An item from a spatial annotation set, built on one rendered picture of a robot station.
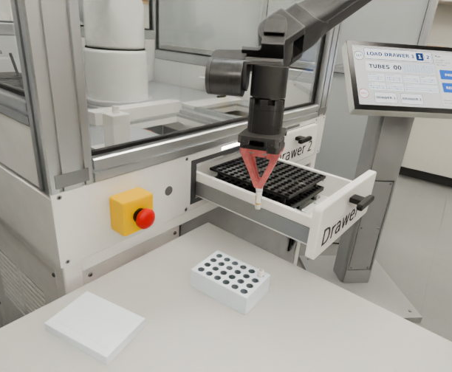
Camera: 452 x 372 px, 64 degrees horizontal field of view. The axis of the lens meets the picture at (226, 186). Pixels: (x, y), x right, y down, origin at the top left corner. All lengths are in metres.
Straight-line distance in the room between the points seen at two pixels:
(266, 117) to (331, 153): 2.01
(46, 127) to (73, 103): 0.06
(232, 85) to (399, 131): 1.24
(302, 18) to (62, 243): 0.55
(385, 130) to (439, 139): 2.08
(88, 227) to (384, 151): 1.35
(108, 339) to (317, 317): 0.35
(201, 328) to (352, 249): 1.37
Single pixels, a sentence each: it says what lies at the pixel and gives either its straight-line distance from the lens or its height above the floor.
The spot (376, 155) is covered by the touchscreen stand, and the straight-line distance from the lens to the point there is 1.73.
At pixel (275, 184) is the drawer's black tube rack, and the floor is 0.90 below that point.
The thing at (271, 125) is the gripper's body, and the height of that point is 1.08.
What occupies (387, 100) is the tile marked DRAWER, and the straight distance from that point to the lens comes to 1.58.
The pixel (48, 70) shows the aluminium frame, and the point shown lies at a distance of 0.61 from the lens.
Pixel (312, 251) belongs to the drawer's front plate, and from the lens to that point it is 0.71.
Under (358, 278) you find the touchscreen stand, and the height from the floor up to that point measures 0.07.
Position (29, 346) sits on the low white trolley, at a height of 0.76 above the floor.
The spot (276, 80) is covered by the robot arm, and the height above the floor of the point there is 1.15.
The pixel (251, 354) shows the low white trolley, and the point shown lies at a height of 0.76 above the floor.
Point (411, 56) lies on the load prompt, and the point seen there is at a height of 1.15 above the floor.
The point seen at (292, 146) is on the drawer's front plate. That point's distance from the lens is 1.17.
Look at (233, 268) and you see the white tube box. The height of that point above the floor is 0.80.
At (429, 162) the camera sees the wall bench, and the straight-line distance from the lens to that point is 3.81.
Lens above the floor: 1.21
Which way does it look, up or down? 24 degrees down
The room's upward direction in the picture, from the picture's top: 4 degrees clockwise
